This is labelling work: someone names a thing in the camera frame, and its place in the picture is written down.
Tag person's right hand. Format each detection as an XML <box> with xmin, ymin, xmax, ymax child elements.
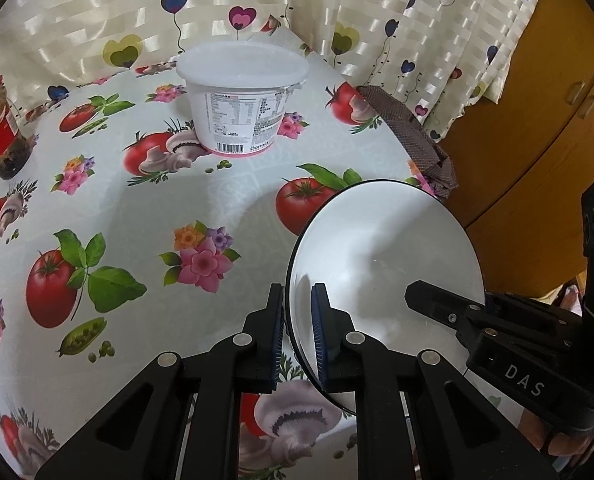
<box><xmin>519</xmin><ymin>407</ymin><xmax>594</xmax><ymax>468</ymax></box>

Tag white ribbed bowl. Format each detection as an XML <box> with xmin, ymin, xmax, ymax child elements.
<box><xmin>285</xmin><ymin>180</ymin><xmax>484</xmax><ymax>417</ymax></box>

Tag brown woven cloth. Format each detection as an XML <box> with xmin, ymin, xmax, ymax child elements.
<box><xmin>357</xmin><ymin>85</ymin><xmax>458</xmax><ymax>200</ymax></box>

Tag fruit and flower printed tablecloth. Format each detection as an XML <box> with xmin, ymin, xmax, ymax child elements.
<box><xmin>0</xmin><ymin>25</ymin><xmax>458</xmax><ymax>480</ymax></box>

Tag cream striped heart curtain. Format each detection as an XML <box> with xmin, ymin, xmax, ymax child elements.
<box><xmin>0</xmin><ymin>0</ymin><xmax>548</xmax><ymax>143</ymax></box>

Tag white plastic tub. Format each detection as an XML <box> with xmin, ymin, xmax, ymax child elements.
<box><xmin>176</xmin><ymin>42</ymin><xmax>309</xmax><ymax>157</ymax></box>

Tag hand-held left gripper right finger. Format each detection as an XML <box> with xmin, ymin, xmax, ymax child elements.
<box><xmin>311</xmin><ymin>282</ymin><xmax>560</xmax><ymax>480</ymax></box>

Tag wooden cabinet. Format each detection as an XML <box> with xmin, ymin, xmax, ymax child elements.
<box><xmin>437</xmin><ymin>0</ymin><xmax>594</xmax><ymax>281</ymax></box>

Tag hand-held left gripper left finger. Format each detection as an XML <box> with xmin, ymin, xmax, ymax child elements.
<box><xmin>34</xmin><ymin>284</ymin><xmax>285</xmax><ymax>480</ymax></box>

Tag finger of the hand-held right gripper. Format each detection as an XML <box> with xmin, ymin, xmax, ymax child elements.
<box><xmin>483</xmin><ymin>291</ymin><xmax>585</xmax><ymax>350</ymax></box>
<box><xmin>405</xmin><ymin>280</ymin><xmax>528</xmax><ymax>351</ymax></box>

